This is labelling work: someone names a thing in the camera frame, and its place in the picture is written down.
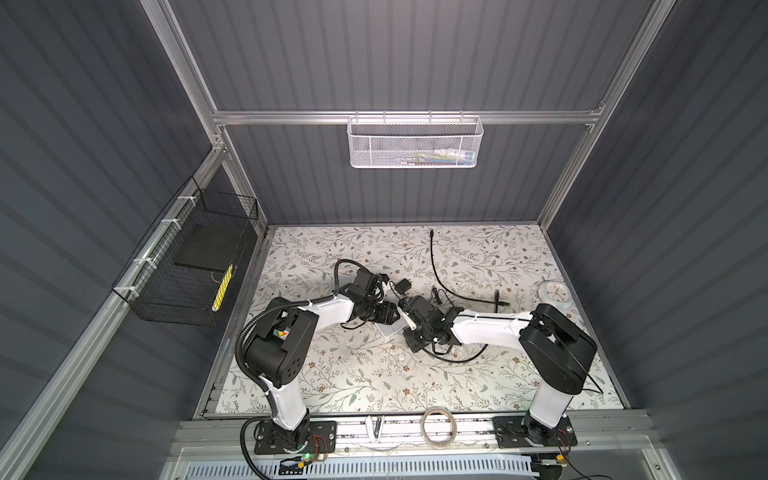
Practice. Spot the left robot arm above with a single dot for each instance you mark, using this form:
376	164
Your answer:
272	347

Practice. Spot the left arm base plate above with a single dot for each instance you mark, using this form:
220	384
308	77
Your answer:
310	437

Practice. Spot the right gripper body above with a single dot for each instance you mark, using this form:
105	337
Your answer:
417	337

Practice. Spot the white round timer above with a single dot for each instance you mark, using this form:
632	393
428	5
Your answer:
555	293

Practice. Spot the white wire mesh basket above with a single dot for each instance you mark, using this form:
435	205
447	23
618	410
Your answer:
414	142

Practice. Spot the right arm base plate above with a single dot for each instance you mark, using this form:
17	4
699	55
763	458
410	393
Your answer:
510	433

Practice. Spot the black wire basket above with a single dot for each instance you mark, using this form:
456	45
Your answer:
158	291

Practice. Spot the black foam pad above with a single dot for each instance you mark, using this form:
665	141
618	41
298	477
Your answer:
208	248

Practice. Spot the black power adapter left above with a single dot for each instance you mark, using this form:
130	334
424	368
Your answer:
402	287

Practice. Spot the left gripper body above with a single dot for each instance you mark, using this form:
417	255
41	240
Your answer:
381	313

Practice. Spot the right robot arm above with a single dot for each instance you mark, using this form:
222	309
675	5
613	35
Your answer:
561	352

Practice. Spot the clear tape roll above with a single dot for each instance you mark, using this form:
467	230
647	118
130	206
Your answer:
438	428

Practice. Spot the white network switch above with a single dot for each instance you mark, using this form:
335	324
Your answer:
388	331

